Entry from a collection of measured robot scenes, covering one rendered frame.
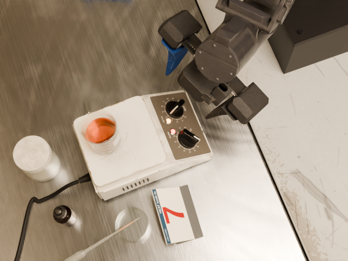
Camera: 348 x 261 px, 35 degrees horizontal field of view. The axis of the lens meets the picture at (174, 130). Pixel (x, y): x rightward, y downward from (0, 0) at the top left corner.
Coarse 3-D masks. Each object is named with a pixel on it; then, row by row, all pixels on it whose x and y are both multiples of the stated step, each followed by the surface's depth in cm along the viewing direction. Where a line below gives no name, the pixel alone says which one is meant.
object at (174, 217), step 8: (160, 192) 90; (168, 192) 91; (176, 192) 92; (160, 200) 89; (168, 200) 90; (176, 200) 91; (168, 208) 90; (176, 208) 90; (168, 216) 89; (176, 216) 90; (184, 216) 91; (168, 224) 88; (176, 224) 89; (184, 224) 90; (168, 232) 87; (176, 232) 88; (184, 232) 89; (176, 240) 88
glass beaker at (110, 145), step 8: (88, 112) 81; (96, 112) 82; (104, 112) 82; (80, 120) 81; (88, 120) 82; (112, 120) 83; (80, 128) 81; (112, 136) 80; (120, 136) 86; (96, 144) 81; (104, 144) 81; (112, 144) 83; (120, 144) 86; (96, 152) 86; (104, 152) 84; (112, 152) 86
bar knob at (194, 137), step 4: (180, 132) 91; (184, 132) 89; (188, 132) 90; (180, 136) 90; (184, 136) 90; (188, 136) 89; (192, 136) 89; (196, 136) 90; (180, 140) 90; (184, 140) 90; (188, 140) 90; (192, 140) 90; (196, 140) 90; (184, 144) 90; (188, 144) 90; (192, 144) 90; (188, 148) 90
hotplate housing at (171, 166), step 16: (144, 96) 92; (160, 128) 90; (208, 144) 93; (176, 160) 88; (192, 160) 90; (208, 160) 93; (144, 176) 87; (160, 176) 91; (96, 192) 87; (112, 192) 89
